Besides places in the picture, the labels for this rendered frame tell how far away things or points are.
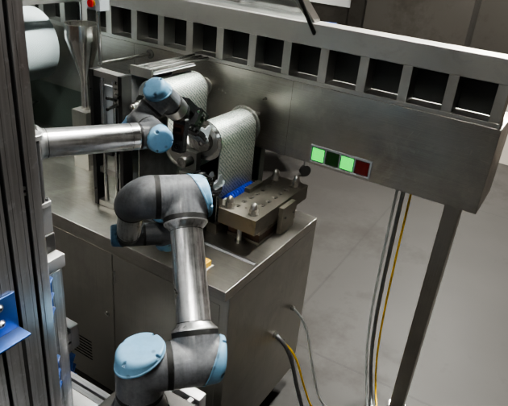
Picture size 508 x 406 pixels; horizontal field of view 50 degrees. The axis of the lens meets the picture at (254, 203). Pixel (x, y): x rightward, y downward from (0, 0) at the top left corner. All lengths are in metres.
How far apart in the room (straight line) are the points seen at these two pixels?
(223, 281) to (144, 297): 0.39
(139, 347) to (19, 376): 0.26
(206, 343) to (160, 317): 0.74
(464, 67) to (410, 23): 5.23
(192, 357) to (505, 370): 2.20
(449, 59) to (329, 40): 0.42
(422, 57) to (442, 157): 0.34
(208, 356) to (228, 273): 0.55
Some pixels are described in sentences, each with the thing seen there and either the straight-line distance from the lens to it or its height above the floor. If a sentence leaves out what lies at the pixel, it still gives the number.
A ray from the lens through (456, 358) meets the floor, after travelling 3.19.
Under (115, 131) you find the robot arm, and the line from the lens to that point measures 1.50.
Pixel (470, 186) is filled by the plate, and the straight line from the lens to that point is 1.95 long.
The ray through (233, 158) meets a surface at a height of 1.17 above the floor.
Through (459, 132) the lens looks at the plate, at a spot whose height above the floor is 1.40.
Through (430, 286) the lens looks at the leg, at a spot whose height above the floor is 0.71.
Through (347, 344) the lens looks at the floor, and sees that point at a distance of 3.04.
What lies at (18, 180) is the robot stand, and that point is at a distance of 1.06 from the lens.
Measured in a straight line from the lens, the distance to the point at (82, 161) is 2.56.
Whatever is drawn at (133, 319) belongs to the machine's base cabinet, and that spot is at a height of 0.56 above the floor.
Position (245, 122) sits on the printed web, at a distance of 2.05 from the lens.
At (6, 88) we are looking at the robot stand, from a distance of 1.00.
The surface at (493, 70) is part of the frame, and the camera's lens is 1.86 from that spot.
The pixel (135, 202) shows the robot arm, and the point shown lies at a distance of 1.40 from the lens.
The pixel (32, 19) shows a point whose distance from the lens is 2.60.
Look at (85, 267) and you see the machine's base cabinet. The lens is 2.25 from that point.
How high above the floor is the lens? 1.94
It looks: 27 degrees down
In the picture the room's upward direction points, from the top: 6 degrees clockwise
